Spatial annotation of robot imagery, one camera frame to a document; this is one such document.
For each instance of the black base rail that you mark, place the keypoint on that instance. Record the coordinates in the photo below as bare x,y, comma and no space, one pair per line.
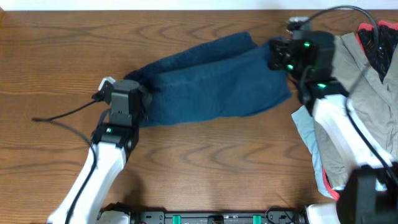
270,216

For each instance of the khaki tan shorts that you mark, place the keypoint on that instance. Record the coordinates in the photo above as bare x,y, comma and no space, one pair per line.
375,103

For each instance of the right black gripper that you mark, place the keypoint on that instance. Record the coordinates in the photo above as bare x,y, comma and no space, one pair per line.
278,52

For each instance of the navy blue shorts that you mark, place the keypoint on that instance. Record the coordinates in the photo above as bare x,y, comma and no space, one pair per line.
227,77

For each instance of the black patterned garment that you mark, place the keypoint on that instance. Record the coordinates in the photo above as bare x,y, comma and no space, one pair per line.
379,55

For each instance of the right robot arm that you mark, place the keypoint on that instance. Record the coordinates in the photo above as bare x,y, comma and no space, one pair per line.
370,194

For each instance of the light blue garment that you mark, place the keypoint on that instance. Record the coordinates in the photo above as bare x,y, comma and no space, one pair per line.
305,127

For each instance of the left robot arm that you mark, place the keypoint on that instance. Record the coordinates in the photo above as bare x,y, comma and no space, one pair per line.
113,140

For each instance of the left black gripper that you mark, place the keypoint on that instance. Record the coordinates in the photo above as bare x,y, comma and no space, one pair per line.
143,95

